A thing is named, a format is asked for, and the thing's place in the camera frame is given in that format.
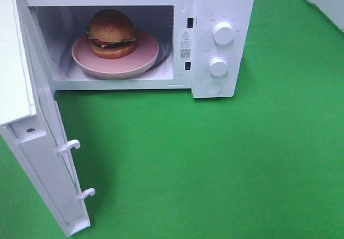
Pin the pink round plate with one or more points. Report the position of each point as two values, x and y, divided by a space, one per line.
134 64

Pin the lower white microwave knob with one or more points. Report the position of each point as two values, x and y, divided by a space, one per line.
218 66

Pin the white warning label sticker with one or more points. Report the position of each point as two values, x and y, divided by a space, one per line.
185 39

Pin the green table cloth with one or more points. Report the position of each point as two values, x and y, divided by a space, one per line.
265 163

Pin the glass microwave turntable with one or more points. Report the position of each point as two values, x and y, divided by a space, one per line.
161 68

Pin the toy hamburger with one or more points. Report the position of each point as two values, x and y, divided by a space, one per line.
111 34

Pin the round white door release button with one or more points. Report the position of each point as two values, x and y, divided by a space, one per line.
214 88

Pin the white microwave door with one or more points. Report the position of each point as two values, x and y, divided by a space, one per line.
31 123

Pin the white microwave oven body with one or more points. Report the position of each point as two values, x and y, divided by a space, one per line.
62 22

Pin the white microwave knob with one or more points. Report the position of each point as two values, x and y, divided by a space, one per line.
218 66
223 32

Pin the upper white microwave knob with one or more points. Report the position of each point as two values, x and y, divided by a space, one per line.
223 32

